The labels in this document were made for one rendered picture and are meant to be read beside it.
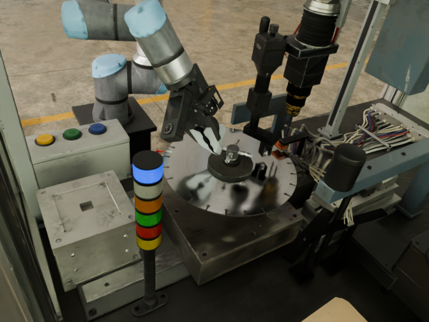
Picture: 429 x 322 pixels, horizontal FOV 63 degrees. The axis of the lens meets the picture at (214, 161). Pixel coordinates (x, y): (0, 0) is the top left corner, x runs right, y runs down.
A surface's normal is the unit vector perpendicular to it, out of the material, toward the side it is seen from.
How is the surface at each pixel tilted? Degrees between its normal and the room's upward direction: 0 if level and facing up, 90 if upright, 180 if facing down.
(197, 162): 0
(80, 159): 90
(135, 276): 0
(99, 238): 90
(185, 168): 0
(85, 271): 90
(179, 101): 49
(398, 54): 90
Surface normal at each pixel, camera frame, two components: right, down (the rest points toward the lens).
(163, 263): 0.11, -0.77
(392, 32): -0.85, 0.25
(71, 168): 0.51, 0.59
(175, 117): -0.58, -0.33
